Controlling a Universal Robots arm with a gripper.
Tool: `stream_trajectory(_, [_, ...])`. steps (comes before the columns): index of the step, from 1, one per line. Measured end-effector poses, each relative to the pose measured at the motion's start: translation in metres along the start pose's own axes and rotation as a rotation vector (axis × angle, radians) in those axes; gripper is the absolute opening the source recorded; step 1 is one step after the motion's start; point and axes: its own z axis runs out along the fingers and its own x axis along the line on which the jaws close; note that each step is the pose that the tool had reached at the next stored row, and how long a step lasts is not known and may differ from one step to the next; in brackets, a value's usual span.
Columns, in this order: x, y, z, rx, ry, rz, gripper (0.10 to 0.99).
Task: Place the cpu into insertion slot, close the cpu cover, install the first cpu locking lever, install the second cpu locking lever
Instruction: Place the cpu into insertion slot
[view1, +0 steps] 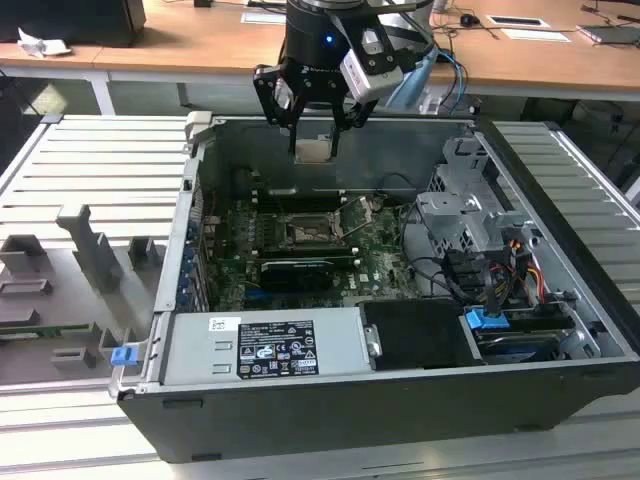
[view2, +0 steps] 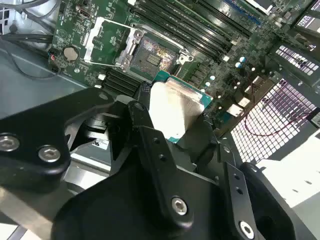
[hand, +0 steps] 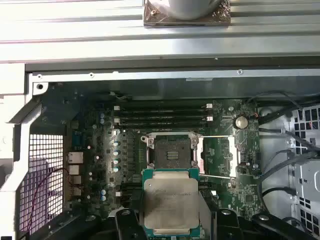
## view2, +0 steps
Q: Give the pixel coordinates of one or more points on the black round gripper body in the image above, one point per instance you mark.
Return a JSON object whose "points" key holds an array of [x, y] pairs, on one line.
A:
{"points": [[125, 212]]}

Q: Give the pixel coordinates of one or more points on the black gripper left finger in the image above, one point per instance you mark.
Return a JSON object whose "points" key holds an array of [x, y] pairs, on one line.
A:
{"points": [[167, 180]]}

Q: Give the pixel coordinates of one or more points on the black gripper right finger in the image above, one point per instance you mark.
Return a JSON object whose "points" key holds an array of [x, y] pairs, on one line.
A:
{"points": [[237, 185]]}

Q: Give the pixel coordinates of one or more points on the silver CPU with green edge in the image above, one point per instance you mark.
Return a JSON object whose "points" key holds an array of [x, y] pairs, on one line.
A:
{"points": [[172, 107]]}

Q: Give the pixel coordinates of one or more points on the metal socket cover frame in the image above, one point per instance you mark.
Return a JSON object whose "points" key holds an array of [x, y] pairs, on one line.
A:
{"points": [[90, 40]]}

